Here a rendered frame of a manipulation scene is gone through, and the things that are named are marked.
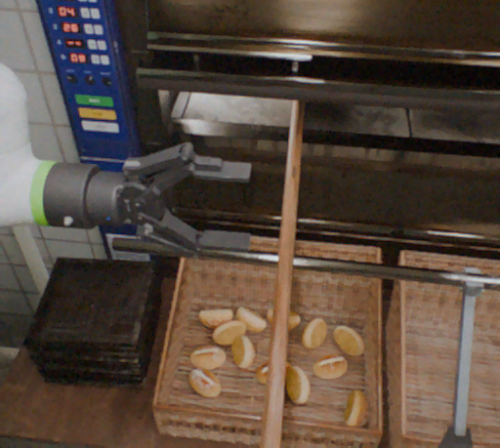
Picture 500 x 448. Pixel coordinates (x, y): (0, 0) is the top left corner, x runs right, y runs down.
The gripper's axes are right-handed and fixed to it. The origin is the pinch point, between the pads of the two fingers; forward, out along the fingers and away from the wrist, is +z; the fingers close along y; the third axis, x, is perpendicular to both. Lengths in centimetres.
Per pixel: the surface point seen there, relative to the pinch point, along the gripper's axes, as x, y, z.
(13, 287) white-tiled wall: -57, 106, -89
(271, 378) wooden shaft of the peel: 9.1, 28.6, 5.7
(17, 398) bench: -11, 91, -64
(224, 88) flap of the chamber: -40.8, 7.5, -8.8
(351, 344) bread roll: -34, 85, 26
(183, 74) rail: -41.4, 5.4, -17.1
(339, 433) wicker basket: -6, 79, 22
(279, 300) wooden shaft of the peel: -6.0, 28.4, 5.8
